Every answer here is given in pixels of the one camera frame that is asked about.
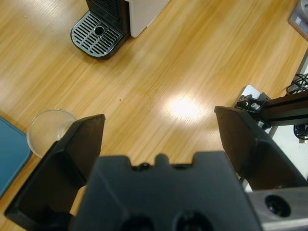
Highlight teal plastic tray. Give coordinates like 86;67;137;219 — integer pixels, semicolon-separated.
0;115;33;200

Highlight white capsule coffee machine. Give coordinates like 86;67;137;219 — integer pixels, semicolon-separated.
85;0;170;39

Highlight clear drinking glass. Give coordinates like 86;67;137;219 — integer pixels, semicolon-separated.
26;109;78;159

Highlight white mount plate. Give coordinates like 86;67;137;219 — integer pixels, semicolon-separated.
234;85;277;139

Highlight black post bracket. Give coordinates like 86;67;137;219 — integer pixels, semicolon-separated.
236;94;267;114

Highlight black cable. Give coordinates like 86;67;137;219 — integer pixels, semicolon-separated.
285;73;308;97

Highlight dark camera post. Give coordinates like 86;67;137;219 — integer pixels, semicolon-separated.
261;91;308;127

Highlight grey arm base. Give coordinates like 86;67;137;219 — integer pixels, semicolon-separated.
288;0;308;40

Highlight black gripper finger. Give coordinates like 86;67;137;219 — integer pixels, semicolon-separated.
214;105;308;193
4;114;106;231

